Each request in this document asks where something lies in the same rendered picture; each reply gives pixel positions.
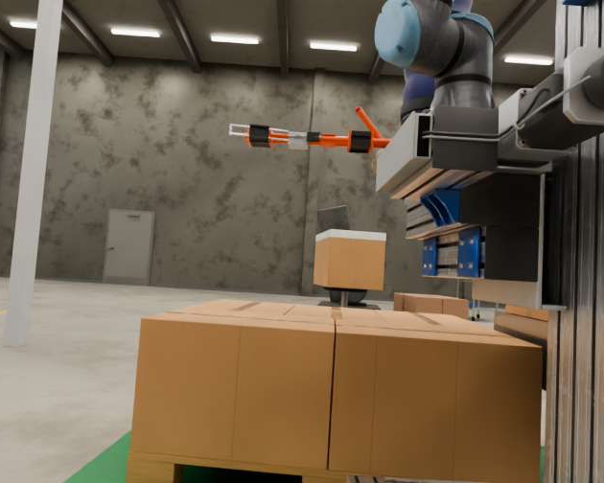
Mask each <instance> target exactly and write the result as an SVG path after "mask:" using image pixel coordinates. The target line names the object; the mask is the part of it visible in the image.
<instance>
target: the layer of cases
mask: <svg viewBox="0 0 604 483"><path fill-rule="evenodd" d="M542 382H543V347H541V346H538V345H535V344H532V343H530V342H527V341H524V340H521V339H518V338H516V337H514V336H511V335H508V334H505V333H501V332H498V331H495V330H492V329H489V328H486V327H484V326H481V325H478V324H476V323H473V322H470V321H468V320H465V319H462V318H459V317H456V316H453V315H448V314H435V313H421V312H406V311H393V310H366V309H351V308H338V307H323V306H310V305H296V306H295V304H281V303H268V302H253V301H240V300H225V299H220V300H217V301H212V302H208V303H204V304H200V305H195V306H191V307H188V308H183V309H179V310H172V311H167V312H163V313H159V314H156V315H151V316H147V317H143V318H141V324H140V335H139V347H138V358H137V369H136V381H135V391H134V403H133V414H132V425H131V436H130V448H129V450H130V451H139V452H148V453H159V454H169V455H179V456H189V457H199V458H209V459H220V460H229V461H240V462H249V463H260V464H270V465H280V466H290V467H300V468H310V469H320V470H327V460H328V444H329V467H328V469H329V470H330V471H340V472H359V473H370V474H379V475H390V476H400V477H410V478H420V479H430V480H448V481H465V482H482V483H540V452H541V417H542Z"/></svg>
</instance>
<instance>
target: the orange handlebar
mask: <svg viewBox="0 0 604 483"><path fill-rule="evenodd" d="M271 137H274V138H283V139H289V137H288V134H282V133H271ZM348 138H349V137H343V136H337V135H336V134H321V135H320V141H319V143H318V142H309V145H320V146H321V147H324V148H335V147H336V146H341V147H347V146H348ZM390 141H391V139H384V138H373V148H381V149H385V147H386V145H388V143H389V142H390ZM272 143H280V144H287V143H288V141H279V140H272Z"/></svg>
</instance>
